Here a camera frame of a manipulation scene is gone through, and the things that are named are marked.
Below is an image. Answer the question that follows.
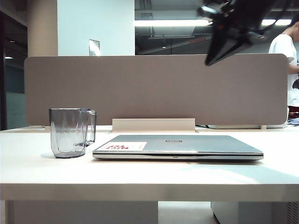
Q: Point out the beige desk divider panel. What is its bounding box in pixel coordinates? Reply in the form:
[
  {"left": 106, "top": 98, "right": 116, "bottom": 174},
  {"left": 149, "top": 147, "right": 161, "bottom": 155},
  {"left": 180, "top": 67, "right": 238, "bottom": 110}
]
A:
[{"left": 24, "top": 54, "right": 288, "bottom": 128}]

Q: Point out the small framed wall sign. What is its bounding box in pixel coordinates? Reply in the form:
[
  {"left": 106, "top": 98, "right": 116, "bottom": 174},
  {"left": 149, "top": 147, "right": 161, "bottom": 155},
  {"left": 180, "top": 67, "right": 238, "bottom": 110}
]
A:
[{"left": 88, "top": 39, "right": 100, "bottom": 56}]

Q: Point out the silver Dell laptop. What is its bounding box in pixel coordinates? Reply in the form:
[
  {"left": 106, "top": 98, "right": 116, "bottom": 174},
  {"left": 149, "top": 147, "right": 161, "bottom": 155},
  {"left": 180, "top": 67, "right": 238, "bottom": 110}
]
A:
[{"left": 92, "top": 134, "right": 264, "bottom": 161}]

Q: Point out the transparent grey plastic cup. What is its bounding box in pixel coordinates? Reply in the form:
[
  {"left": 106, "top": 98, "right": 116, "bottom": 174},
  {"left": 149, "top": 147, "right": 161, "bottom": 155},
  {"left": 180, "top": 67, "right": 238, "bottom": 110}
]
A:
[{"left": 49, "top": 107, "right": 97, "bottom": 159}]

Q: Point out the person in white t-shirt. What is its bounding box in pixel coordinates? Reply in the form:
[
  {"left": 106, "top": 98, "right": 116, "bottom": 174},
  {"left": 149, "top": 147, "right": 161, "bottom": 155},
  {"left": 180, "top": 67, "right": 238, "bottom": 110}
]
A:
[{"left": 268, "top": 18, "right": 299, "bottom": 119}]

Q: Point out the long ceiling light strip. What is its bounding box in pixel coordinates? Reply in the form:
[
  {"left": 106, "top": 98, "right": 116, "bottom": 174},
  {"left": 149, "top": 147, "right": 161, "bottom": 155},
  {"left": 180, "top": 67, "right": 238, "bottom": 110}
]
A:
[{"left": 134, "top": 19, "right": 293, "bottom": 27}]

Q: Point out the white red Nice Try sticker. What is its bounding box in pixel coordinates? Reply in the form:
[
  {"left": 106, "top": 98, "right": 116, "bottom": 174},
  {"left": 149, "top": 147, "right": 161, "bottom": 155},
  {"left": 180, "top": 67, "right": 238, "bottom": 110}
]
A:
[{"left": 102, "top": 141, "right": 148, "bottom": 152}]

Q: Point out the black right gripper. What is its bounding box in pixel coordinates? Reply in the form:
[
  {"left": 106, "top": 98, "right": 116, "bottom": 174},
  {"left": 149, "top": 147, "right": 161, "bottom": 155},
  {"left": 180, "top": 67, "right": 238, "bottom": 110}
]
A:
[{"left": 197, "top": 0, "right": 276, "bottom": 66}]

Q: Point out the beige desk support panel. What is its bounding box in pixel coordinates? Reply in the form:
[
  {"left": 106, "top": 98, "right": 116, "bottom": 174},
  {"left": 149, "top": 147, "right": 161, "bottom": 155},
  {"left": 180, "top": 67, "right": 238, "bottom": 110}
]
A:
[{"left": 5, "top": 200, "right": 159, "bottom": 224}]

